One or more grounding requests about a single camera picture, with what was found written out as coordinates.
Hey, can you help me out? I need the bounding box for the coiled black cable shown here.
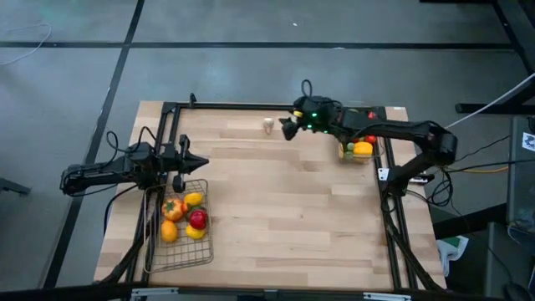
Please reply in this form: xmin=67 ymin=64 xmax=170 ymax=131
xmin=425 ymin=166 xmax=456 ymax=208

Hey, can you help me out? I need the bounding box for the orange tomato green stem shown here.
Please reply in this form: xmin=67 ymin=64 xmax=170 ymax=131
xmin=161 ymin=197 xmax=186 ymax=222

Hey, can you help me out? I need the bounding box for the black desk frame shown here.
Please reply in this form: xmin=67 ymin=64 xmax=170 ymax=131
xmin=420 ymin=0 xmax=535 ymax=115

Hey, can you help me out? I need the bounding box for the clear plastic container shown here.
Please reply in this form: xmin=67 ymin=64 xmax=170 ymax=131
xmin=336 ymin=107 xmax=382 ymax=166

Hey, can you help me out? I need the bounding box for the black aluminium table frame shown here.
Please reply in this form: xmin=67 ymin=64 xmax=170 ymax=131
xmin=94 ymin=92 xmax=446 ymax=293

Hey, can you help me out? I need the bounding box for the orange citrus fruit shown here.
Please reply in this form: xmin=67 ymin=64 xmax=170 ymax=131
xmin=160 ymin=219 xmax=179 ymax=244

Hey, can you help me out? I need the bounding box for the red tomato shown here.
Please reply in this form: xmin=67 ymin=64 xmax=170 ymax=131
xmin=188 ymin=209 xmax=209 ymax=231

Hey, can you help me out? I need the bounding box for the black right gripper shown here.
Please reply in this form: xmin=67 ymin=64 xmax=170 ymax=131
xmin=278 ymin=94 xmax=344 ymax=142

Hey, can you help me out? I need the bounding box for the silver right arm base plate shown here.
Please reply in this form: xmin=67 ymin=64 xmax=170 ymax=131
xmin=377 ymin=166 xmax=435 ymax=185

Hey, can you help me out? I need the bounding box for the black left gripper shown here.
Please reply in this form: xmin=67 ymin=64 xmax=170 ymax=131
xmin=160 ymin=134 xmax=210 ymax=194

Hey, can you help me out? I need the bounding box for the yellow cable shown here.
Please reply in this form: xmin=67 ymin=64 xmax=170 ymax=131
xmin=445 ymin=165 xmax=510 ymax=174

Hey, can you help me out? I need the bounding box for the gold wire basket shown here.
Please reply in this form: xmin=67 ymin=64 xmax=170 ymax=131
xmin=143 ymin=179 xmax=215 ymax=275

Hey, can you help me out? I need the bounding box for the yellow bell pepper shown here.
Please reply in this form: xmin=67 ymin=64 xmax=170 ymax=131
xmin=353 ymin=140 xmax=375 ymax=159

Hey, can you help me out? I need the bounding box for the thick white cable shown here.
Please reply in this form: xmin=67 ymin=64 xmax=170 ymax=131
xmin=445 ymin=72 xmax=535 ymax=129

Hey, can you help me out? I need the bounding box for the white and green packet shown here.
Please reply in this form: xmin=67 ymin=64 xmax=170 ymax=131
xmin=436 ymin=234 xmax=470 ymax=278

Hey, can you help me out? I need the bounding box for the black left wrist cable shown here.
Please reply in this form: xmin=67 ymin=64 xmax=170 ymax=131
xmin=105 ymin=125 xmax=162 ymax=158

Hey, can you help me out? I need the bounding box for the grey box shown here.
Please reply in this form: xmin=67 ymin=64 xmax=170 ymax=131
xmin=506 ymin=115 xmax=535 ymax=229

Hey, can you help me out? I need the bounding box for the white floor cable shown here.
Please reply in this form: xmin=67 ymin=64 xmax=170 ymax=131
xmin=0 ymin=23 xmax=53 ymax=67

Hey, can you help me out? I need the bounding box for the long black cable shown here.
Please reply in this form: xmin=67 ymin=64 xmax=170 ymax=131
xmin=453 ymin=157 xmax=535 ymax=171

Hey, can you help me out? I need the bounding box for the grey metal plate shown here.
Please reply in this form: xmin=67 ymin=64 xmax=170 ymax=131
xmin=362 ymin=292 xmax=413 ymax=301
xmin=130 ymin=287 xmax=181 ymax=299

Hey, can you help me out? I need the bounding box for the yellow round fruit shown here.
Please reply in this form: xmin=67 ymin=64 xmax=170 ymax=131
xmin=183 ymin=191 xmax=205 ymax=207

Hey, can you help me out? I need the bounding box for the black furniture foot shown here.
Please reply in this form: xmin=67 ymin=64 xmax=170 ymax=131
xmin=0 ymin=176 xmax=33 ymax=196

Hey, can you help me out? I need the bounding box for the black left base cable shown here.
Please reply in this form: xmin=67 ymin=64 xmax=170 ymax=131
xmin=103 ymin=183 xmax=140 ymax=236

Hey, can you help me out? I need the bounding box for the yellow lemon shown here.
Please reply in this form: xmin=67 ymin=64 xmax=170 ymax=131
xmin=185 ymin=224 xmax=207 ymax=241

